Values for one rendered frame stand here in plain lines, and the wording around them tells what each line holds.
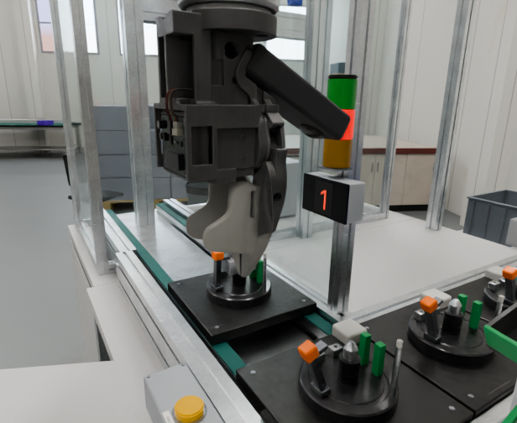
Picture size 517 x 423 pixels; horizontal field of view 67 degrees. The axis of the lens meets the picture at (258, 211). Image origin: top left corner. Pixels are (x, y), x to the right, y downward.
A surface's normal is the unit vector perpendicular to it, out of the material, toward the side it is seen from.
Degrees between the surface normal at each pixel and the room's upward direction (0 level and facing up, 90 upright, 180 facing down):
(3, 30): 90
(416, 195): 90
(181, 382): 0
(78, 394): 0
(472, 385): 0
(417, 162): 90
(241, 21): 90
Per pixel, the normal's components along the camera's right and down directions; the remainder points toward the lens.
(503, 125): 0.15, 0.28
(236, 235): 0.51, 0.29
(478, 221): -0.85, 0.13
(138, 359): 0.02, -0.96
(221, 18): -0.08, 0.28
